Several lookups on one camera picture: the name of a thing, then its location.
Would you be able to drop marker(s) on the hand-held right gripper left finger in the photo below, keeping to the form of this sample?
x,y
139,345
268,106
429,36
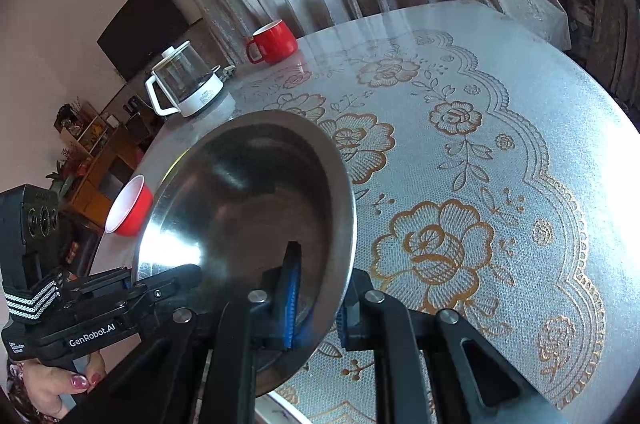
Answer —
x,y
290,299

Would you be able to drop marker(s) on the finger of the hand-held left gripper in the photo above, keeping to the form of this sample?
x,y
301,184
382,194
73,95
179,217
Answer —
x,y
170,281

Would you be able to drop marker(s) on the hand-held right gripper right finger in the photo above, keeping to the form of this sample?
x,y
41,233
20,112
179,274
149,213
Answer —
x,y
345,321

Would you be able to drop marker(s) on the red bowl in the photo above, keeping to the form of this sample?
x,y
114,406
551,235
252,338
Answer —
x,y
135,214

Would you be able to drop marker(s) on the stainless steel bowl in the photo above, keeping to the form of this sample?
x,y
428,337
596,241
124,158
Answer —
x,y
240,194

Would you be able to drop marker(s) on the person's left hand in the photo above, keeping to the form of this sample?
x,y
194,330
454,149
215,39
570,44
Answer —
x,y
60,386

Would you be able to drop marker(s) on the wooden cabinet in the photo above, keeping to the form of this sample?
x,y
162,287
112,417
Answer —
x,y
100,169

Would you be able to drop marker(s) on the wooden shelf with knick-knacks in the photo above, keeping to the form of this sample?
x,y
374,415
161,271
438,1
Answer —
x,y
80,129

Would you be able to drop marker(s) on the white glass electric kettle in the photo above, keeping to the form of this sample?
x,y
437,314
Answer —
x,y
187,77

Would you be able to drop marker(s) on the red mug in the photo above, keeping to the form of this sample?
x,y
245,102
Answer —
x,y
275,42

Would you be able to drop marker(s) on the black wall television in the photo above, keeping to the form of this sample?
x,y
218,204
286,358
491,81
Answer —
x,y
142,27

